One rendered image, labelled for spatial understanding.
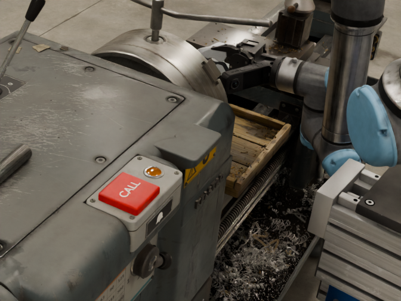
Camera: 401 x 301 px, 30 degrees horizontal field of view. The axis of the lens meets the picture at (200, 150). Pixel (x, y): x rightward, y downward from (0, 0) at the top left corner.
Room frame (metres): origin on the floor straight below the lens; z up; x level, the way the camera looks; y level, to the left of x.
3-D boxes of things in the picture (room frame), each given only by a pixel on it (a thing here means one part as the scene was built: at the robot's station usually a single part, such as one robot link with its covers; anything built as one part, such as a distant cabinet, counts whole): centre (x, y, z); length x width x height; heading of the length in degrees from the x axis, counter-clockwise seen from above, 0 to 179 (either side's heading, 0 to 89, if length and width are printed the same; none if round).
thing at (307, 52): (1.79, -0.19, 0.99); 0.20 x 0.10 x 0.05; 157
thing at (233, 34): (1.84, -0.15, 0.95); 0.43 x 0.17 x 0.05; 67
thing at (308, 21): (1.81, -0.20, 1.07); 0.07 x 0.07 x 0.10; 67
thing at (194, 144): (0.93, 0.02, 1.24); 0.09 x 0.08 x 0.03; 157
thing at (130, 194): (0.78, 0.09, 1.26); 0.06 x 0.06 x 0.02; 67
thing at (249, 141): (1.52, 0.01, 0.89); 0.36 x 0.30 x 0.04; 67
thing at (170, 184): (0.80, 0.08, 1.23); 0.13 x 0.08 x 0.05; 157
